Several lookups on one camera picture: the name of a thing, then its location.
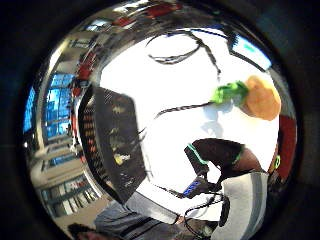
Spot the black looped cable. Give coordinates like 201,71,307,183
145,30,202,66

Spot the orange and green carrot plush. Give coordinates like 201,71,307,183
210,74,283,122

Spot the black braided cable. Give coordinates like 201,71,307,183
154,101,215,120

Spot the thin black cable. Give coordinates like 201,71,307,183
191,32,223,82

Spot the red chair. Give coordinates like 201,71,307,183
276,114,298,182

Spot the computer monitor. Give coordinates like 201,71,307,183
227,31,273,73

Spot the black glove cable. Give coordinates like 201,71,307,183
183,193,232,240

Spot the black device with blue lights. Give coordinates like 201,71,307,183
181,179,211,200

